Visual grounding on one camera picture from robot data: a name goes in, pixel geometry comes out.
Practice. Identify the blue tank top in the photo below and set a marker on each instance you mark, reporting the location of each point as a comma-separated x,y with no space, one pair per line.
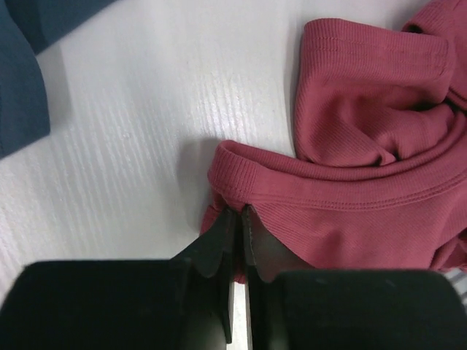
28,28

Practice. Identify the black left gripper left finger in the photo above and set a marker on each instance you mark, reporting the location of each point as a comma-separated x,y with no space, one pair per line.
181,303

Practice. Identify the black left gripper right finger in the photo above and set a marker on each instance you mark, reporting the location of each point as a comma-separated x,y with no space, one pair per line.
292,305

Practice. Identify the blue striped garment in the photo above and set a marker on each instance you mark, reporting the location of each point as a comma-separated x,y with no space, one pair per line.
458,279

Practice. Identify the maroon red tank top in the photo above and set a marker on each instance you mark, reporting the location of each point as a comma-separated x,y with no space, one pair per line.
379,175

